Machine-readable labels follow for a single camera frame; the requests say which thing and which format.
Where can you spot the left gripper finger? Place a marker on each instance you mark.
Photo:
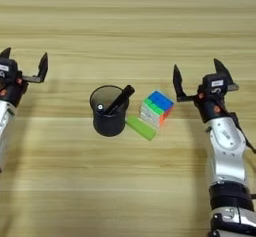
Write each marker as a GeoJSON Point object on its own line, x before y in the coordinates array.
{"type": "Point", "coordinates": [6, 53]}
{"type": "Point", "coordinates": [43, 67]}

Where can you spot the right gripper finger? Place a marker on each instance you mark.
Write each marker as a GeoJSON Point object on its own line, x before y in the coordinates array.
{"type": "Point", "coordinates": [178, 86]}
{"type": "Point", "coordinates": [223, 70]}

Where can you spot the green rectangular eraser block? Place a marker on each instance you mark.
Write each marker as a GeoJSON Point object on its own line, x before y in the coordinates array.
{"type": "Point", "coordinates": [141, 128]}

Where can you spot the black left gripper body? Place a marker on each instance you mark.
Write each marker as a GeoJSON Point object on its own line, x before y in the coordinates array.
{"type": "Point", "coordinates": [13, 92]}

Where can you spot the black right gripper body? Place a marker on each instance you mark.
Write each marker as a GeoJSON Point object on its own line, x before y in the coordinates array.
{"type": "Point", "coordinates": [211, 109]}

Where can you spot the black box with white label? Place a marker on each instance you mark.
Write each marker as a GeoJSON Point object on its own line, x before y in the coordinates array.
{"type": "Point", "coordinates": [215, 85]}
{"type": "Point", "coordinates": [8, 70]}

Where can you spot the white marker with black cap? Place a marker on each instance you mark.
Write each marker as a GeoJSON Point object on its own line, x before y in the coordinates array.
{"type": "Point", "coordinates": [100, 107]}

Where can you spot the black mesh pen cup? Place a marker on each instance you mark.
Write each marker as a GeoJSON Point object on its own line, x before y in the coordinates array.
{"type": "Point", "coordinates": [106, 124]}

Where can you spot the colourful puzzle cube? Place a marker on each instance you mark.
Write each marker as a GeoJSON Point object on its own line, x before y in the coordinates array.
{"type": "Point", "coordinates": [160, 102]}

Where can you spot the black marker pen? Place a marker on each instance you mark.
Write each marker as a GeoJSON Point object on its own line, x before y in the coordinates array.
{"type": "Point", "coordinates": [125, 92]}

